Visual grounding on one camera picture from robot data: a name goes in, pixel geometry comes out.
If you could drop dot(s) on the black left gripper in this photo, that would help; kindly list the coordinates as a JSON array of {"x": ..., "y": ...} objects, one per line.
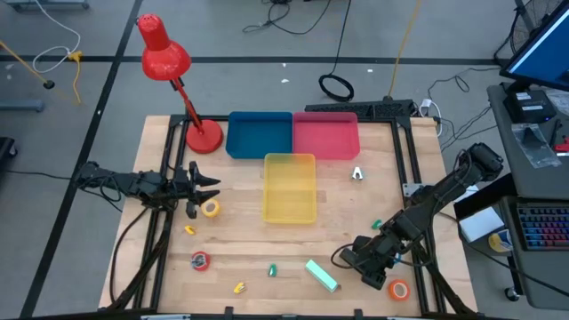
[{"x": 184, "y": 189}]

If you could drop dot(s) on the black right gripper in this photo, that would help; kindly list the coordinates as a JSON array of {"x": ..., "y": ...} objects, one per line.
[{"x": 373, "y": 262}]

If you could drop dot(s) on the yellow tape roll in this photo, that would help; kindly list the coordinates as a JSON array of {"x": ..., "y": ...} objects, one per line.
[{"x": 203, "y": 208}]

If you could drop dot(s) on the orange tape roll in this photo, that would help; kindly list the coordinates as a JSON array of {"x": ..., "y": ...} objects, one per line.
[{"x": 392, "y": 290}]

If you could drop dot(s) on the small green stapler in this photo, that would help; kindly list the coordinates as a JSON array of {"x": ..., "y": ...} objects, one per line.
[
  {"x": 272, "y": 270},
  {"x": 377, "y": 224}
]

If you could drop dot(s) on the small yellow stapler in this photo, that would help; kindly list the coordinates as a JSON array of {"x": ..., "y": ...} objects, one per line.
[
  {"x": 189, "y": 230},
  {"x": 240, "y": 288}
]

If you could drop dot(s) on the mint green stapler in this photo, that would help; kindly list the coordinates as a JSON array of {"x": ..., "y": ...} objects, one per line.
[{"x": 321, "y": 275}]

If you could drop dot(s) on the red tape roll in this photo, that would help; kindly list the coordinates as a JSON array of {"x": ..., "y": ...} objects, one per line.
[{"x": 207, "y": 262}]

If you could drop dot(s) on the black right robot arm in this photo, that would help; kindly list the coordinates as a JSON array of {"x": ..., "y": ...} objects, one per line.
[{"x": 444, "y": 186}]

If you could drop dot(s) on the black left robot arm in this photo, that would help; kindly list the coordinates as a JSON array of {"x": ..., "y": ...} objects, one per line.
[{"x": 133, "y": 183}]

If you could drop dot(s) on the blue plastic tray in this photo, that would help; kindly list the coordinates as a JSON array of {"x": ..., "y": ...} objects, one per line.
[{"x": 258, "y": 135}]

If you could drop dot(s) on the small grey claw piece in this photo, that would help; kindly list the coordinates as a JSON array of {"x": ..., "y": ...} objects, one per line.
[{"x": 197, "y": 262}]

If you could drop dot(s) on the yellow plastic tray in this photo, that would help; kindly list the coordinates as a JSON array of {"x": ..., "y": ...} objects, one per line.
[{"x": 289, "y": 189}]

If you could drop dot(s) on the white box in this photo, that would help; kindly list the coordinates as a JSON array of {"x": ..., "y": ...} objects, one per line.
[{"x": 480, "y": 224}]

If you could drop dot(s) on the pink plastic tray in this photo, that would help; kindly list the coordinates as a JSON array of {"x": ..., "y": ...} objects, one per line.
[{"x": 326, "y": 138}]

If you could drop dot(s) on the red desk lamp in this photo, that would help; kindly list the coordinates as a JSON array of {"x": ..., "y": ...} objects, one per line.
[{"x": 164, "y": 58}]

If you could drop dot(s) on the black perforated bar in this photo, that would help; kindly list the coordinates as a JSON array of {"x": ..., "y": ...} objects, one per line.
[{"x": 355, "y": 109}]

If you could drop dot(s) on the white power adapter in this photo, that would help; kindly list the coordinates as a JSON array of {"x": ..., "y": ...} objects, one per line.
[{"x": 426, "y": 104}]

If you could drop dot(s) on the grey desk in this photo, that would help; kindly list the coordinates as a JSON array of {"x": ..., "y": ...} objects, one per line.
[{"x": 507, "y": 151}]

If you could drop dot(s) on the grey cart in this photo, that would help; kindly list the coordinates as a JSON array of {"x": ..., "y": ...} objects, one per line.
[{"x": 547, "y": 275}]

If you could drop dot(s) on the backlit keyboard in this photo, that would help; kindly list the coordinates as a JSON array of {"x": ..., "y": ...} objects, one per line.
[{"x": 544, "y": 226}]

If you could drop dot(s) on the yellow rod with black foot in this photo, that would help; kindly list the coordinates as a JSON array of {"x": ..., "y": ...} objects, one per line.
[{"x": 49, "y": 84}]

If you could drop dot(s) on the clear plastic bag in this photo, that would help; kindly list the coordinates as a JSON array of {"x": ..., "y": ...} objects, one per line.
[{"x": 533, "y": 146}]

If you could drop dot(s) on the grey stand foot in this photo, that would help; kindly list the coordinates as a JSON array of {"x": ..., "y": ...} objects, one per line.
[
  {"x": 20, "y": 105},
  {"x": 44, "y": 4}
]

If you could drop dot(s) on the black floor object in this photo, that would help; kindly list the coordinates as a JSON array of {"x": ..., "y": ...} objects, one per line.
[{"x": 5, "y": 149}]

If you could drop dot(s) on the black mini computer box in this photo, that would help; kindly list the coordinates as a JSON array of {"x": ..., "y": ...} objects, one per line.
[{"x": 529, "y": 111}]

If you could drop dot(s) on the red tool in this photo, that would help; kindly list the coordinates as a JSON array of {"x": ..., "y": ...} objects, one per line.
[{"x": 563, "y": 146}]

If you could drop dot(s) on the computer monitor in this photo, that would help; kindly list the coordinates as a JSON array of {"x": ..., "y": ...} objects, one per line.
[{"x": 542, "y": 53}]

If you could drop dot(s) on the black floor fan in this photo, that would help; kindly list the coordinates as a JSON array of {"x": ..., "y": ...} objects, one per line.
[{"x": 524, "y": 31}]

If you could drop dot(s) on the black aluminium table frame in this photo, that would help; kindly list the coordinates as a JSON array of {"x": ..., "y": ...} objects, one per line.
[{"x": 218, "y": 118}]

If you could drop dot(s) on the silver mounting bracket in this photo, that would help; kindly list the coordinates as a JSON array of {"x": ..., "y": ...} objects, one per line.
[{"x": 409, "y": 189}]

